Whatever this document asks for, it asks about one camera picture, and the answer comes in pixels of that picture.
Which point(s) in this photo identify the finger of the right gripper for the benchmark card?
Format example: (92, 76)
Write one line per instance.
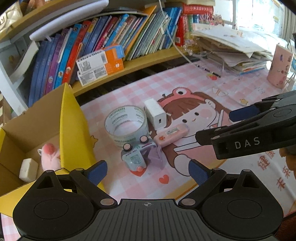
(243, 113)

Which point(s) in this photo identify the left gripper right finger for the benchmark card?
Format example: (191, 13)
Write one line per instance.
(198, 171)

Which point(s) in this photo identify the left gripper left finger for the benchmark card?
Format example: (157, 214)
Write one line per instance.
(96, 173)

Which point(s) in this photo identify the grey toy truck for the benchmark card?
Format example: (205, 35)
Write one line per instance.
(138, 155)

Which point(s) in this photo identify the pink plush toy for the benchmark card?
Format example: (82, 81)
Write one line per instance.
(50, 157)

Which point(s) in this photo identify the pink correction tape case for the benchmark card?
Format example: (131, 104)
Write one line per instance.
(170, 135)

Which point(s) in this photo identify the white sponge block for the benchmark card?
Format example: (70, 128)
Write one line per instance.
(28, 171)

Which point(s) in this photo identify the person right hand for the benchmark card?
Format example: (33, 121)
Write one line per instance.
(290, 159)

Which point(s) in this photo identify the pink cylindrical pen holder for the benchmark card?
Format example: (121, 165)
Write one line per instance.
(280, 67)

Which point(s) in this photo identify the black marker pen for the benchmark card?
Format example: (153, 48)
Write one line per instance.
(208, 71)

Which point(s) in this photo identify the clear packing tape roll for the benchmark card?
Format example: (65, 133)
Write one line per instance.
(126, 124)

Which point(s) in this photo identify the yellow cardboard box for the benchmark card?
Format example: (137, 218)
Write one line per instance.
(55, 122)

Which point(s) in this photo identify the stack of papers and books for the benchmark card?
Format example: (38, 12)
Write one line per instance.
(230, 49)

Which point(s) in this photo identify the white charger adapter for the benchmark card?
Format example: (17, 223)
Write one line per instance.
(155, 113)

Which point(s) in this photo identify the orange white box lower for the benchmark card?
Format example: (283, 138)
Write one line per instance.
(100, 72)

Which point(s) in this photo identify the orange white box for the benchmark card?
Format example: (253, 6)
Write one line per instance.
(100, 72)
(102, 57)

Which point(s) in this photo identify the wooden shelf board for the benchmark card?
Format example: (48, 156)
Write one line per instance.
(130, 67)

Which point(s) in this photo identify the orange white box upper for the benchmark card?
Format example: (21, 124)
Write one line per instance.
(102, 57)

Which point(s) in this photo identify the row of books on shelf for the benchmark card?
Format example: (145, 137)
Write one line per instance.
(139, 35)

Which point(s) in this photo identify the white flat device on books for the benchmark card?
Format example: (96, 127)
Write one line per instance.
(68, 19)

